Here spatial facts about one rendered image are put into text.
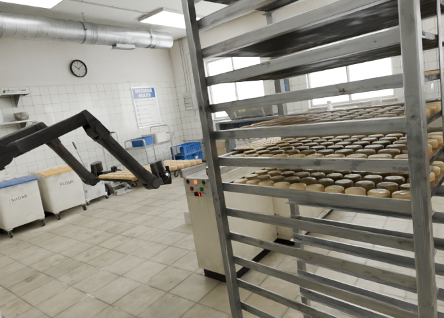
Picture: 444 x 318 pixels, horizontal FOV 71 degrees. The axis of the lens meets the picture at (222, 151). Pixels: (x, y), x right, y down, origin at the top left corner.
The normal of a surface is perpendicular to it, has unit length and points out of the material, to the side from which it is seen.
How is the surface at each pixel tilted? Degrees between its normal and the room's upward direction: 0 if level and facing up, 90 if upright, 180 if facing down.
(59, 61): 90
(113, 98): 90
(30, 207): 93
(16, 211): 90
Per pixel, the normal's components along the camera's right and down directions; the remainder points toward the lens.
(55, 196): 0.74, 0.02
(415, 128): -0.69, 0.21
